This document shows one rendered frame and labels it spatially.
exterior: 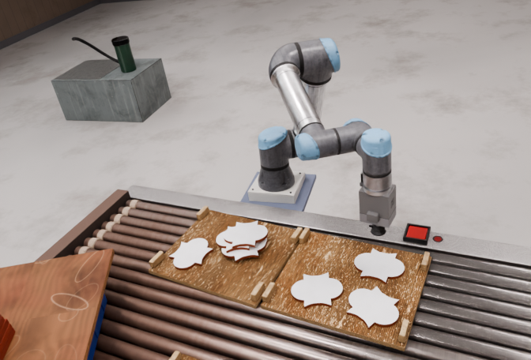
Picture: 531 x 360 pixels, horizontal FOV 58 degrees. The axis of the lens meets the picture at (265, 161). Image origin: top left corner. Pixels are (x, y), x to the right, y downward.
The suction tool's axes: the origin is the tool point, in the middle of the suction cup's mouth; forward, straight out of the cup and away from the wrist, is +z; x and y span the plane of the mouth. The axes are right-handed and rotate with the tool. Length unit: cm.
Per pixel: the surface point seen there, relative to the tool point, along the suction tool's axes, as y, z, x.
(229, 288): -37.7, 14.1, -25.8
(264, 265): -32.9, 14.1, -13.1
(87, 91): -379, 74, 186
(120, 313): -64, 16, -47
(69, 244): -104, 13, -32
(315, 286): -13.4, 12.9, -15.8
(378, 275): 1.4, 12.8, -4.6
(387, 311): 8.2, 12.8, -16.1
